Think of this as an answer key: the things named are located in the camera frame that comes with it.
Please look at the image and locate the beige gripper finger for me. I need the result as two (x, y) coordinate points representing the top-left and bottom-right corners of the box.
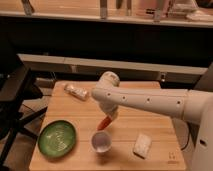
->
(109, 115), (118, 125)

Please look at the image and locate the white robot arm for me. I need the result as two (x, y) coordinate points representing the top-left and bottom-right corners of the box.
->
(91, 71), (213, 171)

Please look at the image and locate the green ceramic bowl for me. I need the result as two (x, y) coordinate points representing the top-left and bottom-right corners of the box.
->
(38, 120), (77, 158)

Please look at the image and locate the white paper cup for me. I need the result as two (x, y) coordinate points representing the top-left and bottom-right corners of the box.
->
(91, 130), (111, 154)

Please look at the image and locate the white sponge block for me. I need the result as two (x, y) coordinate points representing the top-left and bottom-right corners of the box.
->
(133, 134), (152, 158)

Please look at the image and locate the black stand left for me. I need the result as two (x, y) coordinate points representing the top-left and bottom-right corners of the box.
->
(0, 54), (47, 171)

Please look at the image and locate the black cable right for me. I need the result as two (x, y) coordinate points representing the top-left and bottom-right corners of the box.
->
(179, 121), (192, 151)

